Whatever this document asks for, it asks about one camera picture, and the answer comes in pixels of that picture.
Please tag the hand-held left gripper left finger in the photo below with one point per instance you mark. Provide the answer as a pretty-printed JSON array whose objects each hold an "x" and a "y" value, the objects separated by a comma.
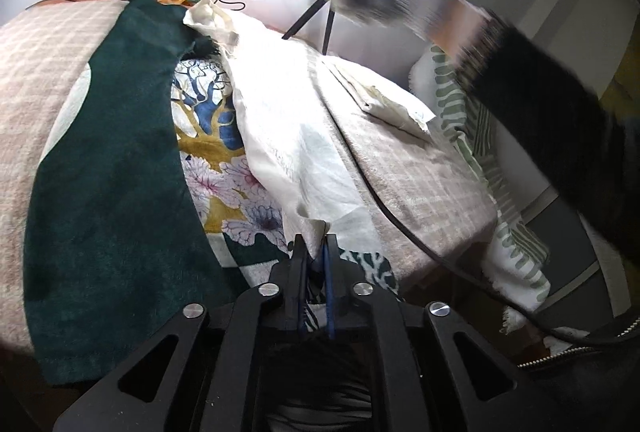
[{"x": 296, "y": 277}]

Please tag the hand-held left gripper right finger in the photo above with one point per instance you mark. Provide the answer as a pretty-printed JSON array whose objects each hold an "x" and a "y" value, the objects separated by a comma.
[{"x": 328, "y": 272}]

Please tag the white garment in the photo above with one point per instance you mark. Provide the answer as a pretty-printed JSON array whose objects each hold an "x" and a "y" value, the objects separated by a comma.
[{"x": 280, "y": 112}]

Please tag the dark green printed garment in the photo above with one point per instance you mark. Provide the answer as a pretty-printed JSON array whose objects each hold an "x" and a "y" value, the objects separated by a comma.
[{"x": 100, "y": 212}]

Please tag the person's right forearm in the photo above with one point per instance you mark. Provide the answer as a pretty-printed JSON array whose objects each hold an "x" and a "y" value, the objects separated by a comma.
[{"x": 540, "y": 112}]

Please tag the beige checked blanket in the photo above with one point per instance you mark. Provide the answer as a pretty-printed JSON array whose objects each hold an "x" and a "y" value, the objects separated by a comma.
[{"x": 410, "y": 182}]

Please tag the white green striped cushion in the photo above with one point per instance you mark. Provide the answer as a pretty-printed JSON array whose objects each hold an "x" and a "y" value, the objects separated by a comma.
[{"x": 515, "y": 252}]

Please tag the person's black zipped jacket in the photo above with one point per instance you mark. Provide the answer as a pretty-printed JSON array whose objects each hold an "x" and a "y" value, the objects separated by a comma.
[{"x": 590, "y": 387}]

